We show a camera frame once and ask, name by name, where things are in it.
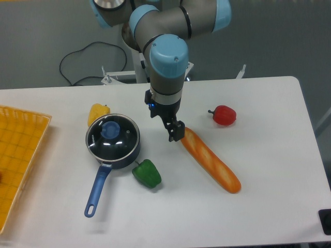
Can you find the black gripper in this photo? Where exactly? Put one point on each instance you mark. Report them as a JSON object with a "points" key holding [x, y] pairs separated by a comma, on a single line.
{"points": [[176, 129]]}

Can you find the dark pot with blue handle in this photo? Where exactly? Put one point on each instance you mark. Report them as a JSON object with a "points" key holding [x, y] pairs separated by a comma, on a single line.
{"points": [[103, 171]]}

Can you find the glass lid with blue knob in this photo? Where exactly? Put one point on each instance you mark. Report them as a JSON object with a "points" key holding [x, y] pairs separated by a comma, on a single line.
{"points": [[113, 137]]}

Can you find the orange toy baguette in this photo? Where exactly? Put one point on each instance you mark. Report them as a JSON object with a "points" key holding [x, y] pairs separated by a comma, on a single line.
{"points": [[213, 165]]}

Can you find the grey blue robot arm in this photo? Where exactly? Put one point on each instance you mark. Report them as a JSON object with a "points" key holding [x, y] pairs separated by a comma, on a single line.
{"points": [[161, 36]]}

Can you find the green toy bell pepper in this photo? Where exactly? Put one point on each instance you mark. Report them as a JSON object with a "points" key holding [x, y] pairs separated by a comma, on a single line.
{"points": [[147, 174]]}

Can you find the red toy bell pepper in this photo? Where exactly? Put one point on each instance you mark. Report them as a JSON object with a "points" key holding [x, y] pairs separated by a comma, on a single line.
{"points": [[223, 115]]}

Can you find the yellow toy bell pepper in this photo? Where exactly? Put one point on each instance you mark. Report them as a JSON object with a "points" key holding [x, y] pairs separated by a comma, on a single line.
{"points": [[97, 110]]}

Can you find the yellow plastic basket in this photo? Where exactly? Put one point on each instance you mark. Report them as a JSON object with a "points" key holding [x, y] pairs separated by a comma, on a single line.
{"points": [[21, 134]]}

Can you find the black object at table edge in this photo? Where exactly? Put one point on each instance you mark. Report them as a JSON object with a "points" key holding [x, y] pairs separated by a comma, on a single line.
{"points": [[325, 219]]}

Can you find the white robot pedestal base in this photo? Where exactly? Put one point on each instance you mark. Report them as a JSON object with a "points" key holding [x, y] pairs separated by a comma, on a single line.
{"points": [[139, 74]]}

